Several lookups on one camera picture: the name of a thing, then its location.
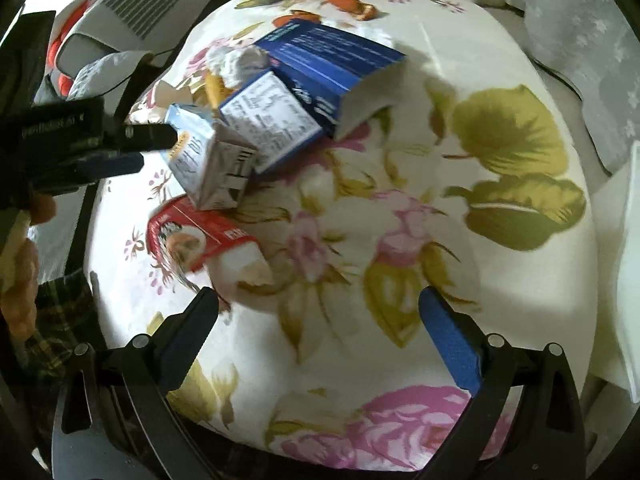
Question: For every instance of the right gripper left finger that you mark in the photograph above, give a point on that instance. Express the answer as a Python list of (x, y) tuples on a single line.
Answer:
[(179, 339)]

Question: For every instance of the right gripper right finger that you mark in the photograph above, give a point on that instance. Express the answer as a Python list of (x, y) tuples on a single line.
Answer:
[(456, 338)]

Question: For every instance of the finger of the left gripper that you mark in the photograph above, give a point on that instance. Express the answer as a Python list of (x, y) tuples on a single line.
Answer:
[(146, 138), (69, 177)]

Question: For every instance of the light blue milk carton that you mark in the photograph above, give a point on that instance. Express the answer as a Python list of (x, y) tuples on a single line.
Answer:
[(210, 161)]

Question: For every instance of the red rice noodle package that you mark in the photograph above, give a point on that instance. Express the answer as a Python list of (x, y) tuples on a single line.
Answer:
[(186, 240)]

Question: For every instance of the white tissue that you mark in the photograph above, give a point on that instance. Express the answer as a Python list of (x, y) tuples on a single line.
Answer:
[(235, 66)]

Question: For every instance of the curled orange peel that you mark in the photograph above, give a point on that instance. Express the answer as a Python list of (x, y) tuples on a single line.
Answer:
[(296, 15)]

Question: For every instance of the long orange peel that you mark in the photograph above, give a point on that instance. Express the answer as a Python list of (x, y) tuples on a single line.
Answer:
[(356, 8)]

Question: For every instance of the white trash bin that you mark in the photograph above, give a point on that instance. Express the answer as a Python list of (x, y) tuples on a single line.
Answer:
[(615, 210)]

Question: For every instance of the operator left hand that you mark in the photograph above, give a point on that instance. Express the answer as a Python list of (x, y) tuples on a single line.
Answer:
[(19, 269)]

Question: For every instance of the red plush toy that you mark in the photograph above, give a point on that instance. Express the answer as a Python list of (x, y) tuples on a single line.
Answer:
[(63, 26)]

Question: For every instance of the grey quilted blanket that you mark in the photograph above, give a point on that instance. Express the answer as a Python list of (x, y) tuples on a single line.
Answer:
[(106, 74)]

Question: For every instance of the yellow wrapper piece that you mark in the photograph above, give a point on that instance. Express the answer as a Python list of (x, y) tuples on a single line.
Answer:
[(216, 90)]

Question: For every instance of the grey striped sofa cushion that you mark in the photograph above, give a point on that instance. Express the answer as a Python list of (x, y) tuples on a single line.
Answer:
[(131, 25)]

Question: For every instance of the floral tablecloth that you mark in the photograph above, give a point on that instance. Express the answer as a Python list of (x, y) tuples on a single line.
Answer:
[(469, 183)]

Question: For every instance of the dark blue cardboard box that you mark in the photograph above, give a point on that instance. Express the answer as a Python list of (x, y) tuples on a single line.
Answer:
[(320, 81)]

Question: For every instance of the white lace curtain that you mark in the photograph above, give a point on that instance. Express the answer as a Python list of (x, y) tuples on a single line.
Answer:
[(590, 44)]

